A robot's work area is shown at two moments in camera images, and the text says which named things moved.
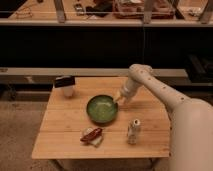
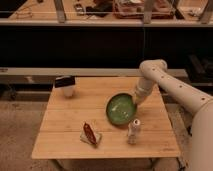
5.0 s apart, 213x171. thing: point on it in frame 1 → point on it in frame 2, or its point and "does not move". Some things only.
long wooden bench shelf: x=113 y=13 does not move
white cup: x=68 y=91 does not move
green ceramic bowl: x=102 y=108 → x=121 y=108
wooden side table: x=140 y=128 does not move
